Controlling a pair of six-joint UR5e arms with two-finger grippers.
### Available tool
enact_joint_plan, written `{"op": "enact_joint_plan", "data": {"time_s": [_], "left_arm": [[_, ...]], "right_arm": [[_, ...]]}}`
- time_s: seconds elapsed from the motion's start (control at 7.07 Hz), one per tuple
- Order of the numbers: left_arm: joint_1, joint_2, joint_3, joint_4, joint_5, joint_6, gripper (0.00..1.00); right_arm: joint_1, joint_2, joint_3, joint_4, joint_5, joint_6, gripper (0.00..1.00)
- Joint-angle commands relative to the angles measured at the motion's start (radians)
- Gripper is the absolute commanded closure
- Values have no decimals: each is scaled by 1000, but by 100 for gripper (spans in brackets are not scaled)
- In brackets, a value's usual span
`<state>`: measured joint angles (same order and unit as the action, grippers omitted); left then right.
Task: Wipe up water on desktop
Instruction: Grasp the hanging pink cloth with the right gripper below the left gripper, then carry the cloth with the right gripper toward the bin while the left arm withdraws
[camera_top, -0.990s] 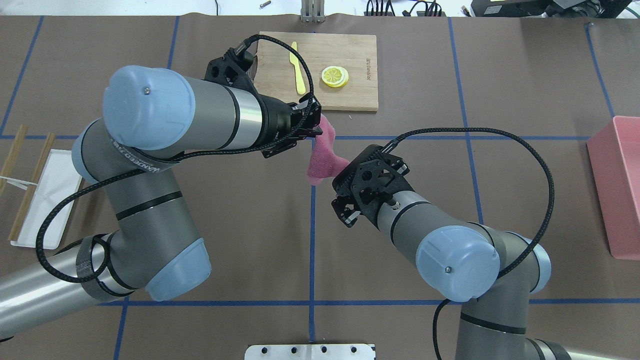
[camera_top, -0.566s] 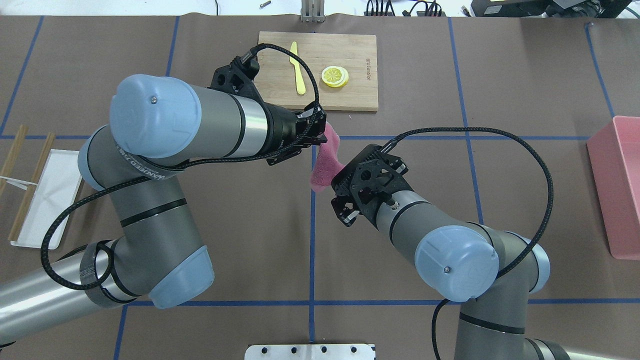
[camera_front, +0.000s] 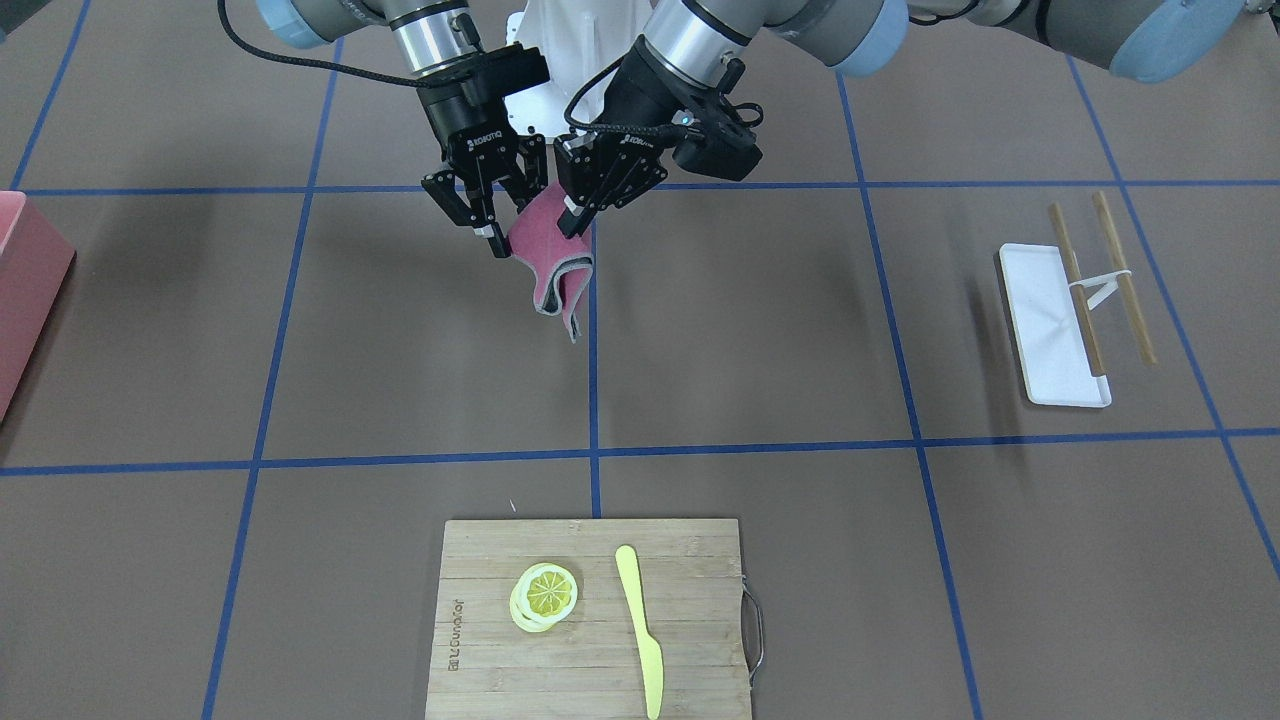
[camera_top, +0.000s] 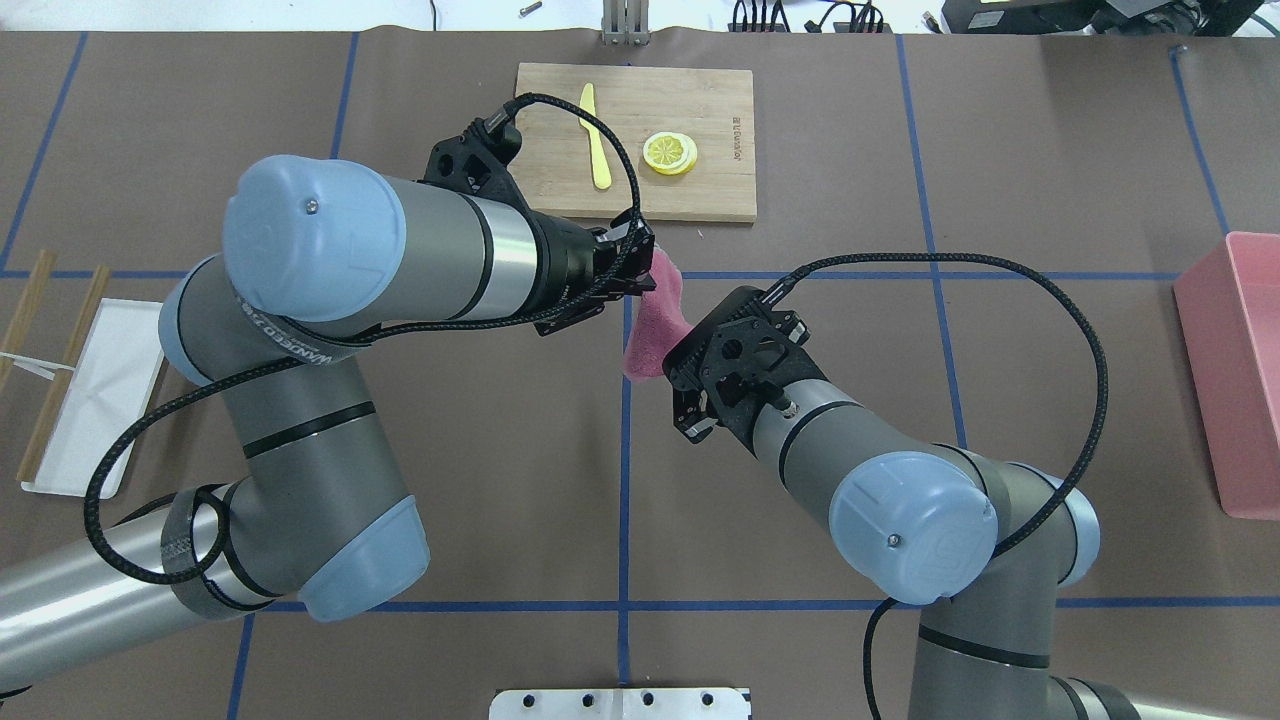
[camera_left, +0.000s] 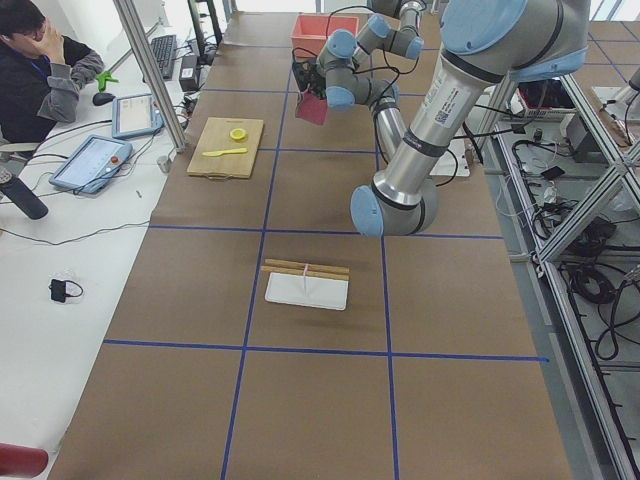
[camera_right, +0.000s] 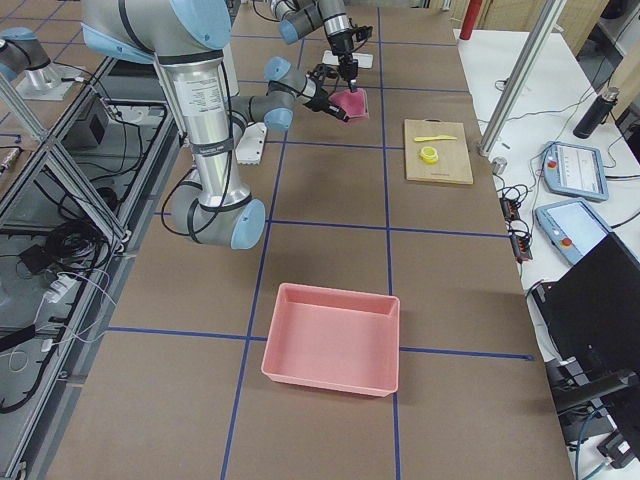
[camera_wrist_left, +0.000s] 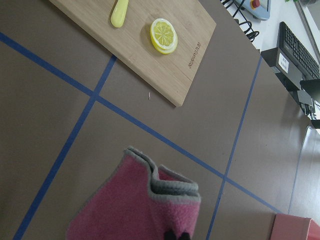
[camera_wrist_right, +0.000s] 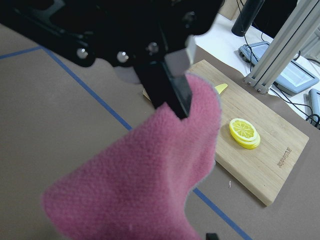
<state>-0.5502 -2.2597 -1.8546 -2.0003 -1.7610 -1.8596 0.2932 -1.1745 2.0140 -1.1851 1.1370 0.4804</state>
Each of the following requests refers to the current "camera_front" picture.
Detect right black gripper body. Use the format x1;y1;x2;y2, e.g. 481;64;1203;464
417;45;549;195

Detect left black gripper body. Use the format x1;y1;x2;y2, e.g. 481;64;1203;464
556;36;741;199

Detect red wiping cloth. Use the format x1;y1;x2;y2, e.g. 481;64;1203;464
508;182;594;343

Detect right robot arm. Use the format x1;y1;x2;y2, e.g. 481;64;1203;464
216;1;550;258

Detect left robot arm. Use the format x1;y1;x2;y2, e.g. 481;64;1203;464
556;1;1245;238

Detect yellow lemon slices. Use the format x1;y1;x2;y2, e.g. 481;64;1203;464
508;562;579;633

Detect pink plastic bin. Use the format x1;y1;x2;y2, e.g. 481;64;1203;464
1;191;76;416

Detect wooden rack bar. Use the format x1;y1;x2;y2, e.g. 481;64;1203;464
1048;202;1105;377
1092;191;1158;366

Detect yellow plastic knife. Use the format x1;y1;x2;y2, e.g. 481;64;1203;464
614;544;666;719

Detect bamboo cutting board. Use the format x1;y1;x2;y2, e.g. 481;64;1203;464
424;519;753;719

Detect white rack tray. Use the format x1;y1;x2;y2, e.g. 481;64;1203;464
997;243;1112;409

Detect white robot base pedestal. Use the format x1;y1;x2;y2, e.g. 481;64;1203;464
504;1;653;142

